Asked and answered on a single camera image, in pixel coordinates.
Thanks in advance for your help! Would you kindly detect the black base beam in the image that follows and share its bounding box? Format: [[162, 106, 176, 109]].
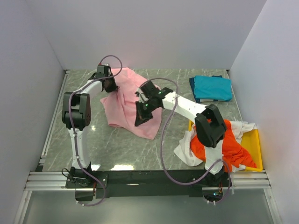
[[65, 169, 231, 202]]

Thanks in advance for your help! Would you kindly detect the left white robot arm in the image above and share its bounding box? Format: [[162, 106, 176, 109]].
[[62, 64, 118, 170]]

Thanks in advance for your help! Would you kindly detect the pink t shirt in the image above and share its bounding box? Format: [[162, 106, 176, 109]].
[[100, 68, 162, 140]]

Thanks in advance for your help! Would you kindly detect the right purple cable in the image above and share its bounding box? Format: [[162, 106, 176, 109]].
[[137, 77, 235, 204]]

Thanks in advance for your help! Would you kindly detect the folded teal t shirt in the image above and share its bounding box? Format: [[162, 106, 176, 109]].
[[193, 76, 232, 102]]

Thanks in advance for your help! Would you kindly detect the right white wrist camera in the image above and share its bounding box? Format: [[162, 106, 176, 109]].
[[135, 88, 148, 103]]

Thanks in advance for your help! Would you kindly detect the purple cable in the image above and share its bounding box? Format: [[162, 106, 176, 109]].
[[69, 55, 123, 208], [137, 77, 235, 204]]

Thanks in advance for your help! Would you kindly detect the white t shirt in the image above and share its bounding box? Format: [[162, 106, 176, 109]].
[[174, 124, 257, 172]]

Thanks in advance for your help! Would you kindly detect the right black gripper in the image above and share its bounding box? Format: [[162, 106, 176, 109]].
[[135, 98, 156, 127]]

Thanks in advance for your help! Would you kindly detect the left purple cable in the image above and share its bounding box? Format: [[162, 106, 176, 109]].
[[69, 55, 123, 208]]

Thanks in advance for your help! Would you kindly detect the yellow plastic bin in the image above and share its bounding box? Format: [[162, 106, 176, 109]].
[[188, 122, 263, 174]]

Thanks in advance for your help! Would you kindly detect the orange t shirt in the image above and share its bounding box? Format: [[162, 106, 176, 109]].
[[189, 119, 257, 172]]

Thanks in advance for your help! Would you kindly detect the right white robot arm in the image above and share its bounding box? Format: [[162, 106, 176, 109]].
[[135, 81, 227, 186]]

